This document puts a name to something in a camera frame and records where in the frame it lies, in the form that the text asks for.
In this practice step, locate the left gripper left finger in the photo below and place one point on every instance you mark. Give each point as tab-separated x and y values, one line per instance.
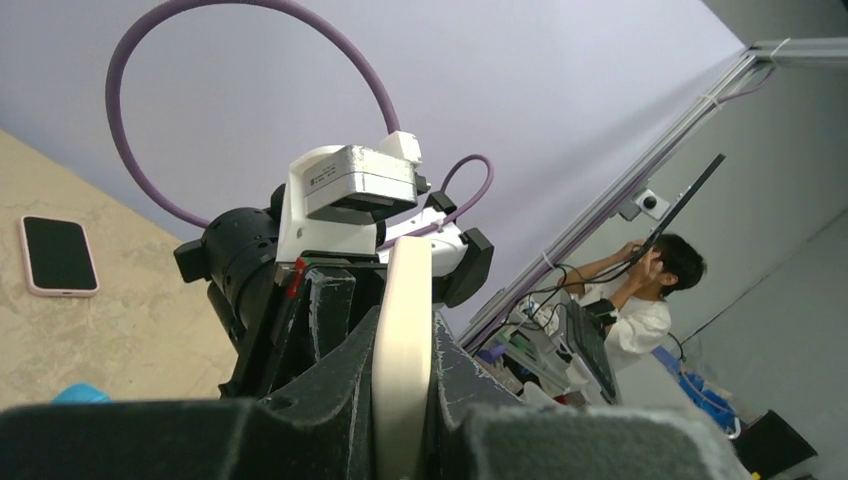
316	427

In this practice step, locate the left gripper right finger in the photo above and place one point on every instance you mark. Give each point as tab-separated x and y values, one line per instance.
478	429

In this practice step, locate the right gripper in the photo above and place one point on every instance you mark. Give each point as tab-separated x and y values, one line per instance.
284	319

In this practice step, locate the white phone case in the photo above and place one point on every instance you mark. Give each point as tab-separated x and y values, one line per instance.
401	365

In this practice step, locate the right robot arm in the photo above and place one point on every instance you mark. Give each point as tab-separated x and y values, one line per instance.
242	240

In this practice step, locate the phone in pink case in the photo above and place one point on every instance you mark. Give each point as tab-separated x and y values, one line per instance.
57	258

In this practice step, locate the person in white shirt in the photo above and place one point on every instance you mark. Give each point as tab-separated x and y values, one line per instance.
640	296

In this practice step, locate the blue toy microphone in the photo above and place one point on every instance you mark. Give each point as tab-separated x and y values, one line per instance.
81	393

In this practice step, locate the black monitor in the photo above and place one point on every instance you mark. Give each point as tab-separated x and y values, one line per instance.
676	208

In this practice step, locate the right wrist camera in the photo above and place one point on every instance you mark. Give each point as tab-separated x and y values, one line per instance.
335	195

